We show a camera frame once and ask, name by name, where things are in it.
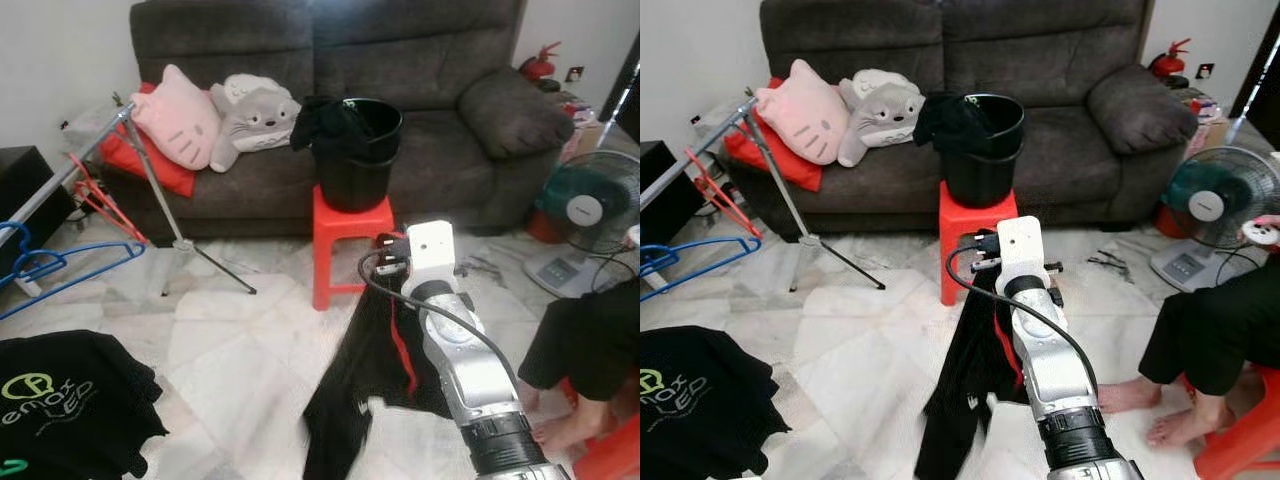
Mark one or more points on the navy shirt red collar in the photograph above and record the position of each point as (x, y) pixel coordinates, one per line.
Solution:
(965, 370)
(350, 385)

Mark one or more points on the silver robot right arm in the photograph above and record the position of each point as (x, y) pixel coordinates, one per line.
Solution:
(480, 390)
(1060, 385)

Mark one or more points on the red plastic hanger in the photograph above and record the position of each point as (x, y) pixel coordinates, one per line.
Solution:
(720, 195)
(105, 200)

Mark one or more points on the blue plastic hanger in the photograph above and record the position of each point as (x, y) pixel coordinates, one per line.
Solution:
(700, 260)
(70, 275)

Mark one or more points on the red plastic stool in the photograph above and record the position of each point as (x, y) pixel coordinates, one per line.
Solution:
(612, 458)
(1245, 440)
(975, 220)
(350, 225)

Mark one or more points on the black plastic bucket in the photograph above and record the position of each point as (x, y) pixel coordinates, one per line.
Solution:
(985, 175)
(355, 180)

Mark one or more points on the black crumpled garment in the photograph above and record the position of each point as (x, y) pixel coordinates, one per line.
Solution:
(945, 122)
(325, 125)

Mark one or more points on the grey Totoro plush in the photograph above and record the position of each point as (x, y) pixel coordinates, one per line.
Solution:
(885, 115)
(255, 120)

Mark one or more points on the green bladed floor fan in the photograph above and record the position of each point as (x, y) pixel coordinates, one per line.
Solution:
(585, 210)
(1210, 205)

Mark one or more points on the dark grey sofa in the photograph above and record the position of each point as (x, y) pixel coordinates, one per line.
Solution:
(1060, 55)
(430, 60)

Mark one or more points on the seated person black shorts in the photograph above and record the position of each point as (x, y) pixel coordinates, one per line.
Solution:
(1220, 330)
(590, 340)

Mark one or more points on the pink cat face pillow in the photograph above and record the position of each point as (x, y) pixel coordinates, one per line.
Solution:
(805, 115)
(180, 120)

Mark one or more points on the red cushion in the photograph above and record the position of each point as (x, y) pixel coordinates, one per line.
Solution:
(150, 172)
(775, 165)

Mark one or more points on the red fire extinguisher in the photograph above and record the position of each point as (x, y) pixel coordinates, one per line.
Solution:
(1170, 62)
(540, 65)

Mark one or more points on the white handheld controller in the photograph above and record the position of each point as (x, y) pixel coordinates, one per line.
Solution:
(1260, 233)

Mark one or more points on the silver metal clothes rack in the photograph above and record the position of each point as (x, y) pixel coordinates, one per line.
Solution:
(60, 180)
(700, 160)

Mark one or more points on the translucent plastic container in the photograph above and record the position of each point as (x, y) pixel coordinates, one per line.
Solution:
(715, 118)
(90, 120)

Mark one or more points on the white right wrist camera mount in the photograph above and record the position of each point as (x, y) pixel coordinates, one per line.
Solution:
(1022, 245)
(432, 250)

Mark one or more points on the black wall socket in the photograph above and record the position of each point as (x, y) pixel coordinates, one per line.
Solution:
(576, 73)
(1206, 70)

